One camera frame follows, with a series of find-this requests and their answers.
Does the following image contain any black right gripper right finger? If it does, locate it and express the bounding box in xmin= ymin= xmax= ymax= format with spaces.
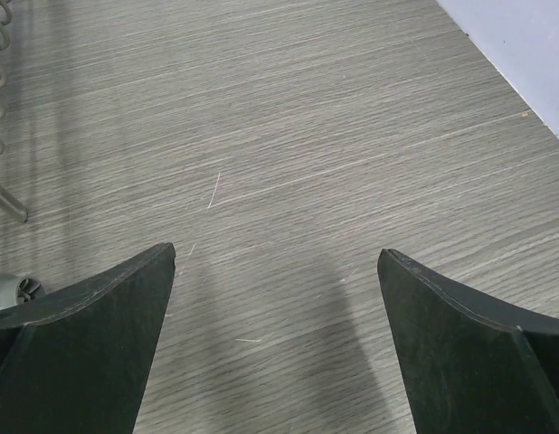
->
xmin=377 ymin=249 xmax=559 ymax=433

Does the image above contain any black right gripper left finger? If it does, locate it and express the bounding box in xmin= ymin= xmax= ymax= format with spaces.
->
xmin=0 ymin=242 xmax=175 ymax=433

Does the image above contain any grey rack caster wheel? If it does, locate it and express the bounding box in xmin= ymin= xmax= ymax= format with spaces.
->
xmin=0 ymin=273 xmax=47 ymax=311

